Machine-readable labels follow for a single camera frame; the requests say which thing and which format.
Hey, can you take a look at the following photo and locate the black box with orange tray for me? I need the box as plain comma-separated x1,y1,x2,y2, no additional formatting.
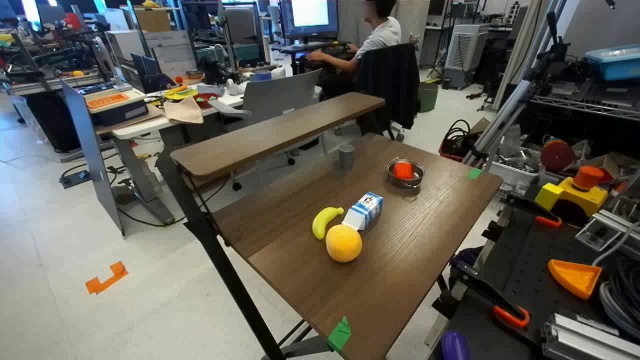
84,89,149,127

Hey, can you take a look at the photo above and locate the cardboard box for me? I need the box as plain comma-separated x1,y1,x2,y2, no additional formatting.
132,7,173,33

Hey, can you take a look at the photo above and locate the grey cup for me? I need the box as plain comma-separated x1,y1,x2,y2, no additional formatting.
338,144,355,172

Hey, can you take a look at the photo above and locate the yellow toy banana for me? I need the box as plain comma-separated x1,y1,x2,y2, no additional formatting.
312,206,345,241

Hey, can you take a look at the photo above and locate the white blue milk carton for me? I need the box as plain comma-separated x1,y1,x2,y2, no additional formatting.
341,191,384,236

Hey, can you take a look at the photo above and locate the round orange toy fruit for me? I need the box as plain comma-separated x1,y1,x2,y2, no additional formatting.
325,224,363,264

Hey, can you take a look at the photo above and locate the metal bowl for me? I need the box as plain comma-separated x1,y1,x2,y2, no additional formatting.
386,158,426,189

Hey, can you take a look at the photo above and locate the grey office chair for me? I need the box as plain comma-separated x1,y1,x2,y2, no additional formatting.
207,69,326,193

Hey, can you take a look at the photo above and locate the office chair with black jacket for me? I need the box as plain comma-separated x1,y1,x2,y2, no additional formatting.
356,43,422,143

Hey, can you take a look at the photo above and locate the green waste bin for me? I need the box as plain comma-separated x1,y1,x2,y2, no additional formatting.
419,81,439,113

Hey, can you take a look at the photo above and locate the beige cloth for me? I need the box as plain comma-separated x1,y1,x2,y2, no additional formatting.
163,96,205,125

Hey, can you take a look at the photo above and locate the person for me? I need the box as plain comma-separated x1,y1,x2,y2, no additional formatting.
306,0,418,76

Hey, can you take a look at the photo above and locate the monitor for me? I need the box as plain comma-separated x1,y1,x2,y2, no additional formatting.
280,0,340,38

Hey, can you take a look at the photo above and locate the white desk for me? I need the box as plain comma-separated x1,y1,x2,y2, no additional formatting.
95,90,246,226

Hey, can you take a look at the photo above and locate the white plastic tray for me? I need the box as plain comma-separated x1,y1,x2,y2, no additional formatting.
487,147,543,188

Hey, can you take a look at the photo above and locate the white portable air conditioner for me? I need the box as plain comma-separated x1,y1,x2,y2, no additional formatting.
443,24,490,90

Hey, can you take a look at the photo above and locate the laptop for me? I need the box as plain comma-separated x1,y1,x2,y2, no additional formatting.
131,52,176,93

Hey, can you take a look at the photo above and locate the purple round object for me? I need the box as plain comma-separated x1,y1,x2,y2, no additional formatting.
440,330,471,360

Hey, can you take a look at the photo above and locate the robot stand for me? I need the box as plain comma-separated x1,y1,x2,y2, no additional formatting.
425,200,640,360

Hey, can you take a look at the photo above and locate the grey partition panel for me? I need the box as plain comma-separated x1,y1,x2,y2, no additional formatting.
61,80,126,236

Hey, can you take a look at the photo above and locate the orange floor tape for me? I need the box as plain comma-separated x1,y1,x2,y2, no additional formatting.
85,261,129,295

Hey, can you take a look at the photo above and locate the red disc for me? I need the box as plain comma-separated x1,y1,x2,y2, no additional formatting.
540,140,577,173

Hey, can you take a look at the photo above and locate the yellow emergency stop button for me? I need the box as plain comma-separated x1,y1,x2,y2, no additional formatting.
534,165,609,217

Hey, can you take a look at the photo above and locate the orange plastic wedge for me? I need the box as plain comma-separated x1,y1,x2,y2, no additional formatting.
547,259,603,300

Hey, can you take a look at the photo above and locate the aluminium profile bar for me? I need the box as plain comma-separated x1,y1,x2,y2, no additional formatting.
575,209,640,261
542,314,640,360

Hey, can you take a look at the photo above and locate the blue plastic bin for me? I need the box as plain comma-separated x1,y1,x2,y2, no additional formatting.
585,44,640,82

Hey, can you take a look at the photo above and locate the red crate with black cables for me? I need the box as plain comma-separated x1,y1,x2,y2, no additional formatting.
439,119,473,162

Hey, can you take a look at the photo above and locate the black clamp orange handle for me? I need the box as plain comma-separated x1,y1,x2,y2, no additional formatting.
452,260,531,329
505,192,563,229

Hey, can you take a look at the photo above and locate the wire shelf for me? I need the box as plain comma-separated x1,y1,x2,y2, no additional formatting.
515,75,640,151

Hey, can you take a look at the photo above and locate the coil of grey cable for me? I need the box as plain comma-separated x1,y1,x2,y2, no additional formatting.
599,260,640,341

